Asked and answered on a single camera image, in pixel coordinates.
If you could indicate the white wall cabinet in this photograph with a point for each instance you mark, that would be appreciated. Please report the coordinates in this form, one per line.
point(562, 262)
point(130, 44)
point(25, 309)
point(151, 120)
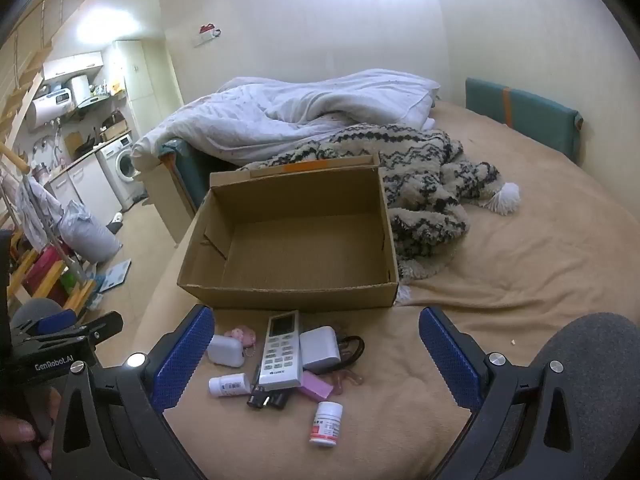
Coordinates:
point(72, 65)

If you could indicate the teal headboard cushion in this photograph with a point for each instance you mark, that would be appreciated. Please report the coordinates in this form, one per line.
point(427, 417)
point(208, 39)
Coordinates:
point(525, 115)

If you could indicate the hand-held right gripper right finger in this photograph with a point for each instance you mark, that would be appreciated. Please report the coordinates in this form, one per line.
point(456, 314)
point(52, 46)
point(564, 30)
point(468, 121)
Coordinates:
point(450, 360)

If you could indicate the beige black patterned blanket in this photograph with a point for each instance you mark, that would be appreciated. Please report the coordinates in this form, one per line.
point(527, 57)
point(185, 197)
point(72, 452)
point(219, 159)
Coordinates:
point(425, 180)

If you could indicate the white remote control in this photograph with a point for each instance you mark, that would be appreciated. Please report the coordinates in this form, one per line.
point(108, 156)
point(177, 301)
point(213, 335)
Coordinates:
point(281, 352)

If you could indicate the tall white cabinet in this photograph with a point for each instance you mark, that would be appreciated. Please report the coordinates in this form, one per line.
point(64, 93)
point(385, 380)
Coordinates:
point(142, 85)

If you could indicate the small pink block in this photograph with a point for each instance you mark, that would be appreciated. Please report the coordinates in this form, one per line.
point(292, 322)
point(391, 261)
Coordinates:
point(316, 386)

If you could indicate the white rounded plastic case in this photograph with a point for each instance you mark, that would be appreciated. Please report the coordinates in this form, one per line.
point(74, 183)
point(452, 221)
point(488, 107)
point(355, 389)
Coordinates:
point(225, 351)

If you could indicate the small white bottle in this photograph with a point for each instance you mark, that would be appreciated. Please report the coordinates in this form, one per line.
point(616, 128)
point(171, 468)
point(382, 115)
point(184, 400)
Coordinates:
point(230, 385)

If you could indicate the person's left hand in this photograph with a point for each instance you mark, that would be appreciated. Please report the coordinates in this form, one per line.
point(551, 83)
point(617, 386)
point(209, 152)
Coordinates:
point(17, 430)

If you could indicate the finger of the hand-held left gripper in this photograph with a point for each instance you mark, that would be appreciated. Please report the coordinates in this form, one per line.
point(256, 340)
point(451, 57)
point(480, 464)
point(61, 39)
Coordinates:
point(55, 321)

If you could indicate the clear pink plastic piece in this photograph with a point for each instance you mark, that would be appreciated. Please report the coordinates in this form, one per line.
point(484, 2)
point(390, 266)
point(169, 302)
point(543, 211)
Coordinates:
point(345, 380)

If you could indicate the red bag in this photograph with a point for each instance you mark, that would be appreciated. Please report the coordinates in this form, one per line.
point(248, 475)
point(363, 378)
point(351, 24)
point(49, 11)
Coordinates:
point(40, 270)

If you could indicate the wooden rack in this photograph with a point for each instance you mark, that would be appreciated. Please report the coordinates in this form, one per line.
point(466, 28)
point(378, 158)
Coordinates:
point(67, 265)

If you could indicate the white water heater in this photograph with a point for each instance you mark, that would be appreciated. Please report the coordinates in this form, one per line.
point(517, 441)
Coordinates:
point(47, 107)

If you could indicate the white duvet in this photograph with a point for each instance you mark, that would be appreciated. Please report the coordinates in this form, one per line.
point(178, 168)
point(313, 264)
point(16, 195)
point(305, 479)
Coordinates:
point(300, 110)

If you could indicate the floor scale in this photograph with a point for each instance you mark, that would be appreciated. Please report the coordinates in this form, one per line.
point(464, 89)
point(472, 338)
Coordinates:
point(114, 276)

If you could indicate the cardboard box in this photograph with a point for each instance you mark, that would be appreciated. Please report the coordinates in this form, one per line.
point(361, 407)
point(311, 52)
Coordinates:
point(300, 245)

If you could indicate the hanging grey white cloth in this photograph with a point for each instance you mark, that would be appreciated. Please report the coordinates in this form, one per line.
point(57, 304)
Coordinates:
point(37, 210)

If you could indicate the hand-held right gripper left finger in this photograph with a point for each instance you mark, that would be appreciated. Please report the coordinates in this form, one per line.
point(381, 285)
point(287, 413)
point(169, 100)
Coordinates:
point(182, 360)

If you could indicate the black cylindrical gadget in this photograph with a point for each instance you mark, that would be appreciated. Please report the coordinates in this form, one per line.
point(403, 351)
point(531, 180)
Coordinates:
point(267, 399)

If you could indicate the red white wall fixture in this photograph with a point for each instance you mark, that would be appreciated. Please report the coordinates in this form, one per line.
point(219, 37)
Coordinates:
point(207, 32)

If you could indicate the grey stuffed bag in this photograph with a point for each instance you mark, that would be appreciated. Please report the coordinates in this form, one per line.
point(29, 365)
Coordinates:
point(90, 235)

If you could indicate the white medicine bottle red label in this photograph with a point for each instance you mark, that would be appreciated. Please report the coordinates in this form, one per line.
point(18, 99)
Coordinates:
point(326, 425)

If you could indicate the teal bed side panel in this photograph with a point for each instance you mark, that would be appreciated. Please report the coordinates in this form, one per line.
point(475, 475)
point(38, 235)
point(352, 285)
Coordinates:
point(200, 175)

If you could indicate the white power adapter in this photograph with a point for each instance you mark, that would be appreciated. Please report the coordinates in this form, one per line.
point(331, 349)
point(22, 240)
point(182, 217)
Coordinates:
point(320, 349)

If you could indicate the white base cabinet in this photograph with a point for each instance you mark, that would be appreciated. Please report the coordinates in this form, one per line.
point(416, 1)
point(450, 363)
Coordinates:
point(92, 190)

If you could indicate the white washing machine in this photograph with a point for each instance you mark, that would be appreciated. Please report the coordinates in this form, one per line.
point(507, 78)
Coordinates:
point(120, 167)

